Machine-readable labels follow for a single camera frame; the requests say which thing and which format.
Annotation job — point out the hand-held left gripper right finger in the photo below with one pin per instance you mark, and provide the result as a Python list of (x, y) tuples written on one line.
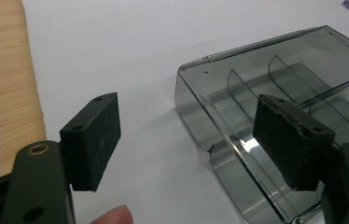
[(283, 146)]

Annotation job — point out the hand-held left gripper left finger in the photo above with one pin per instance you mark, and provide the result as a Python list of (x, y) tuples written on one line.
[(91, 146)]

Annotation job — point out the transparent grey compartment box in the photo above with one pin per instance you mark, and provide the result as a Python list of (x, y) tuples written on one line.
[(225, 174)]

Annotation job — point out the wooden table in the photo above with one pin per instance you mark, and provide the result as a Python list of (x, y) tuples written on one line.
[(14, 93)]

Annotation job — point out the white table mat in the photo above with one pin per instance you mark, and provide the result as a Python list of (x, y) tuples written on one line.
[(107, 46)]

